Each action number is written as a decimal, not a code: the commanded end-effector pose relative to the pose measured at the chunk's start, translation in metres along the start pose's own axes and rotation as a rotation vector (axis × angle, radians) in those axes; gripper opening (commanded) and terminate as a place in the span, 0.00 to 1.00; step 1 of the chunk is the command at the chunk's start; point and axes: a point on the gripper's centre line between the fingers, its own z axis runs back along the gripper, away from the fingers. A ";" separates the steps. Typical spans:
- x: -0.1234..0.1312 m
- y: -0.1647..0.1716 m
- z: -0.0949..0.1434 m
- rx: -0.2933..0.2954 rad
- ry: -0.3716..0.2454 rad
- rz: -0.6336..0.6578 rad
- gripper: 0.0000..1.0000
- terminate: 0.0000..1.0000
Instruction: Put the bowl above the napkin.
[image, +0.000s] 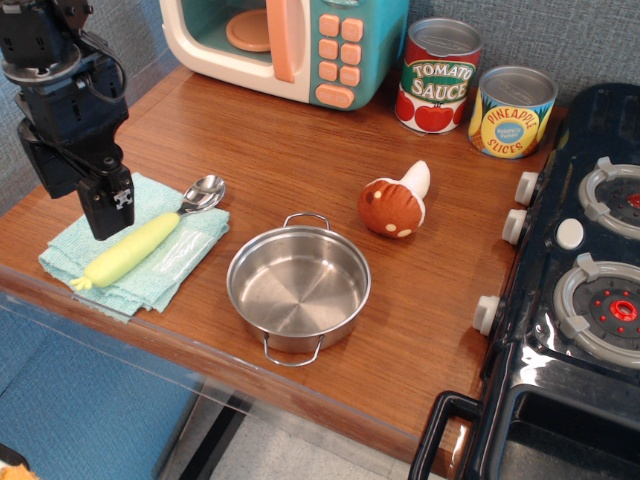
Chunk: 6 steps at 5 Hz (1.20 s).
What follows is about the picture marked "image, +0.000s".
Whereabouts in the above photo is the orange microwave turntable plate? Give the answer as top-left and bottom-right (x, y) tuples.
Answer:
(226, 9), (270, 53)

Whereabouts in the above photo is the white stove knob middle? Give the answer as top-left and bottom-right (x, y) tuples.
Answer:
(501, 209), (527, 245)

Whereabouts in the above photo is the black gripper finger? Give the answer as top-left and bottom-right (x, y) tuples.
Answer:
(76, 166), (135, 241)

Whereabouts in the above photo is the black toy stove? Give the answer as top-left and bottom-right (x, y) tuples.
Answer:
(410, 83), (639, 479)

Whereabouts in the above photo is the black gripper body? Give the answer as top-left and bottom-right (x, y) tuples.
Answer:
(13, 47), (128, 198)

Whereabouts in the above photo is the brown plush mushroom toy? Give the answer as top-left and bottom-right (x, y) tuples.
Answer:
(357, 160), (431, 239)

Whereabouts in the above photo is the orange object bottom corner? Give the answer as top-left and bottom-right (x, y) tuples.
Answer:
(0, 464), (39, 480)

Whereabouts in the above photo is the light blue cloth napkin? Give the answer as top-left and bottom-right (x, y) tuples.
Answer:
(39, 173), (230, 323)

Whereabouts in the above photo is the white stove knob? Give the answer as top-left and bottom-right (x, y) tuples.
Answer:
(515, 171), (539, 207)
(501, 209), (527, 245)
(472, 296), (500, 336)

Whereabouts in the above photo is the yellow-handled metal spoon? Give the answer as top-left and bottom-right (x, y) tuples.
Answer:
(70, 174), (226, 291)

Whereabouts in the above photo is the teal toy microwave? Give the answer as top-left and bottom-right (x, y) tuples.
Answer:
(160, 1), (409, 111)

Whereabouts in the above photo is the pineapple slices can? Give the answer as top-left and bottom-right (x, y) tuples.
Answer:
(468, 66), (558, 159)

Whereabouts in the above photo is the white stove knob lower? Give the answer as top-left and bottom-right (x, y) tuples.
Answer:
(472, 296), (500, 336)

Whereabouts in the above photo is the white stove knob upper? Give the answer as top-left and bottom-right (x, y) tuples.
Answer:
(515, 171), (539, 207)

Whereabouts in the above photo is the stainless steel pot bowl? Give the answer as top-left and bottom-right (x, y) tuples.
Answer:
(226, 212), (372, 368)

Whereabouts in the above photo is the tomato sauce can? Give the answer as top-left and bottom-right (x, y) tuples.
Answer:
(395, 17), (483, 134)

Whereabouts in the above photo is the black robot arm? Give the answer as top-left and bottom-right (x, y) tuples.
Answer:
(1, 1), (135, 240)

